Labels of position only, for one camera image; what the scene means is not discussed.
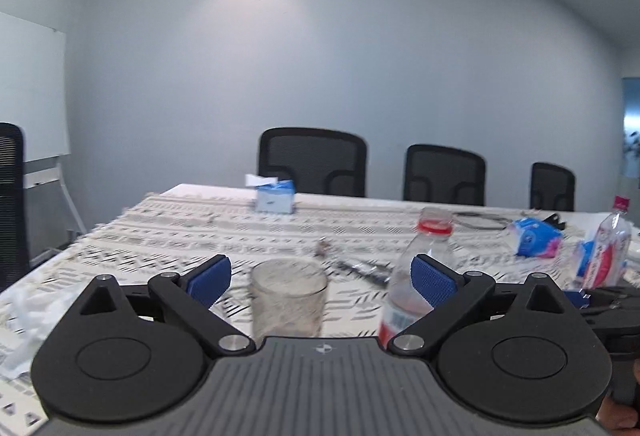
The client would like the clear plastic bottle red label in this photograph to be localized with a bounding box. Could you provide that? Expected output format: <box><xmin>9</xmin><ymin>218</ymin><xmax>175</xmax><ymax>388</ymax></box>
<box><xmin>378</xmin><ymin>207</ymin><xmax>456</xmax><ymax>347</ymax></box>

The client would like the tea bottle pink label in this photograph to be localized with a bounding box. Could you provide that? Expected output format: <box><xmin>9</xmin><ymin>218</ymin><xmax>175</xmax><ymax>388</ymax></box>
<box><xmin>582</xmin><ymin>195</ymin><xmax>632</xmax><ymax>289</ymax></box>

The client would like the person's right hand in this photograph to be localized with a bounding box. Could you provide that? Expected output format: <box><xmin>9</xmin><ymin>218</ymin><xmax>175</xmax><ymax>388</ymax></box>
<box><xmin>597</xmin><ymin>373</ymin><xmax>639</xmax><ymax>436</ymax></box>

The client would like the crumpled silver wrapper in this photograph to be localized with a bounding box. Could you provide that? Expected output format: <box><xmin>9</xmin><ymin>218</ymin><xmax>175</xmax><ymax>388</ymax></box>
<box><xmin>314</xmin><ymin>237</ymin><xmax>393</xmax><ymax>287</ymax></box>

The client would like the patterned white tablecloth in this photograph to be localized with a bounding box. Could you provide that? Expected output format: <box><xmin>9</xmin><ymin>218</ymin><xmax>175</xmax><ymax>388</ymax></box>
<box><xmin>1</xmin><ymin>185</ymin><xmax>613</xmax><ymax>435</ymax></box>

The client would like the blue pink tissue pack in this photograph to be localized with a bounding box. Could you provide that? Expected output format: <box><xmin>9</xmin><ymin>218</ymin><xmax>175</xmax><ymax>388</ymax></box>
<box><xmin>506</xmin><ymin>217</ymin><xmax>563</xmax><ymax>258</ymax></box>

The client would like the blue white tissue box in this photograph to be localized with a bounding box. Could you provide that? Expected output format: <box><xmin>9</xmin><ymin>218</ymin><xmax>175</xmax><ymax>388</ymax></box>
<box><xmin>245</xmin><ymin>174</ymin><xmax>296</xmax><ymax>215</ymax></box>

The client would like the black mesh chair far middle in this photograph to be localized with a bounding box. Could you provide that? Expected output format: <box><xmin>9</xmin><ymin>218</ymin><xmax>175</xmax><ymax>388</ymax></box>
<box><xmin>402</xmin><ymin>144</ymin><xmax>486</xmax><ymax>206</ymax></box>

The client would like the black mesh chair far right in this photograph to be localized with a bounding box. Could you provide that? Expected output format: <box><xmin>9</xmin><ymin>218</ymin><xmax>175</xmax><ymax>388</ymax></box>
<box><xmin>529</xmin><ymin>162</ymin><xmax>576</xmax><ymax>211</ymax></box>

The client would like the black mesh chair far left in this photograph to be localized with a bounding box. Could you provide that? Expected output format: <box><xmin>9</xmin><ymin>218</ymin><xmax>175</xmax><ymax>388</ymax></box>
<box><xmin>257</xmin><ymin>127</ymin><xmax>368</xmax><ymax>197</ymax></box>

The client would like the crumpled white tissue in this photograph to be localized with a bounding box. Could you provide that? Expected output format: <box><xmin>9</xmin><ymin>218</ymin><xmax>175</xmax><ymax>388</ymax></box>
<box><xmin>1</xmin><ymin>289</ymin><xmax>56</xmax><ymax>380</ymax></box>

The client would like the black mesh chair by whiteboard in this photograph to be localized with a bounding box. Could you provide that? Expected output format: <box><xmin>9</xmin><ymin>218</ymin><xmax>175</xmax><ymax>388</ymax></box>
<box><xmin>0</xmin><ymin>123</ymin><xmax>30</xmax><ymax>291</ymax></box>

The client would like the white whiteboard on stand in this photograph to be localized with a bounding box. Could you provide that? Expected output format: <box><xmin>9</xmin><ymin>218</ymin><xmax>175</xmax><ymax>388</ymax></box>
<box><xmin>1</xmin><ymin>13</ymin><xmax>87</xmax><ymax>266</ymax></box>

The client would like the black cable loop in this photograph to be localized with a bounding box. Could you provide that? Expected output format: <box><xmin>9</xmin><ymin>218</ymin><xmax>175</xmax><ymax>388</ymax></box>
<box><xmin>453</xmin><ymin>210</ymin><xmax>516</xmax><ymax>232</ymax></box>

